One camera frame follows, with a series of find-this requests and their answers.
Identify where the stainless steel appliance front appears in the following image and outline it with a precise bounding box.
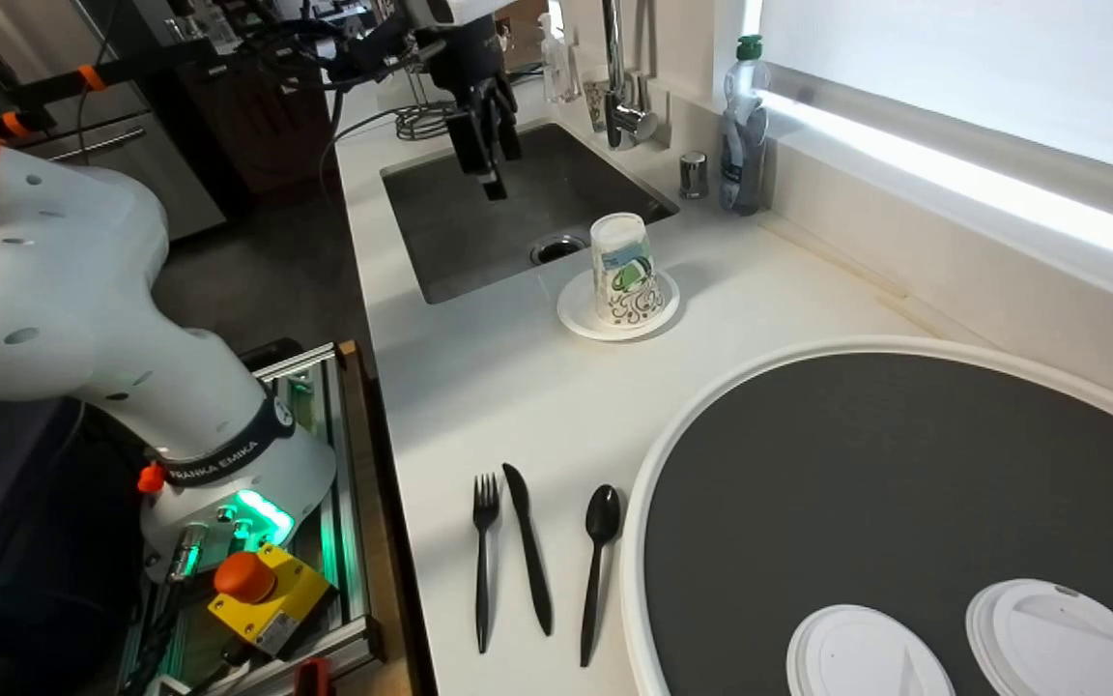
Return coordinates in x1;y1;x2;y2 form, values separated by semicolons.
21;76;231;244

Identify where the round sink drain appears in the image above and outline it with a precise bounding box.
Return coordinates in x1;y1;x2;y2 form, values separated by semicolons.
528;230;588;269

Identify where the stainless steel sink basin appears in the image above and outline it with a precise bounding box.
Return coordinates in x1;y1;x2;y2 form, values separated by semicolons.
379;118;683;308

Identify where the glass-sided wooden robot stand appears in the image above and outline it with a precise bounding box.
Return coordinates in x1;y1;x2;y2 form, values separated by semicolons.
244;336;390;674

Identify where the black plastic knife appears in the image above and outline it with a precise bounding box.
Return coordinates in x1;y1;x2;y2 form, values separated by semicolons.
499;460;557;636

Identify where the green-capped plastic water bottle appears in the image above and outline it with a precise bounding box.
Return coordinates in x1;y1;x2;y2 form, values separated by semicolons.
715;32;782;215

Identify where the chrome kitchen faucet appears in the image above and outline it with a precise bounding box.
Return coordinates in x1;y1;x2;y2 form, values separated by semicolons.
598;0;676;155

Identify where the white window blind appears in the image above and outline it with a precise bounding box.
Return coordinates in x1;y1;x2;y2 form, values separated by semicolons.
758;0;1113;186

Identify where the white paper plate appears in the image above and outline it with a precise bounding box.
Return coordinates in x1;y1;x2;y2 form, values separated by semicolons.
551;262;683;345

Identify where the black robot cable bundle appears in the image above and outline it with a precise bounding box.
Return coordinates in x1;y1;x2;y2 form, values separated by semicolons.
322;23;457;148

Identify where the black plastic spoon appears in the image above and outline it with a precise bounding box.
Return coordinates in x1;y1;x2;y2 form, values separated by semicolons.
577;478;625;674

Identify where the dark wooden cabinet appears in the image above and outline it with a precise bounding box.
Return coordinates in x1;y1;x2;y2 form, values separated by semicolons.
169;36;340;199

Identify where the yellow emergency stop box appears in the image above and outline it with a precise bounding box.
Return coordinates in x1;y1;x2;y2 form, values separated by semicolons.
204;543;335;644

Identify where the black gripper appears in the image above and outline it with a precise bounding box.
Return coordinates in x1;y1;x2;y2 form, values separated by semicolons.
428;16;527;203

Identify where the round black white-rimmed tray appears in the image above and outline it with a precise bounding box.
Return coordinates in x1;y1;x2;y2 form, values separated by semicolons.
613;336;1113;696

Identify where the black plastic fork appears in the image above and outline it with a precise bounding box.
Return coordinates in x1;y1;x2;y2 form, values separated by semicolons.
468;473;506;658

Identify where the small metal cylinder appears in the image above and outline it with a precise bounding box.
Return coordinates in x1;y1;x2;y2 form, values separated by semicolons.
676;149;715;203

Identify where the white plastic cup lid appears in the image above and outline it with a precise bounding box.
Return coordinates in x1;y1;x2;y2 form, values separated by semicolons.
962;574;1113;696
782;600;957;696

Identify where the patterned paper cup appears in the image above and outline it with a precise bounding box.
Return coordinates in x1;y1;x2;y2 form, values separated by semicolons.
588;208;660;324

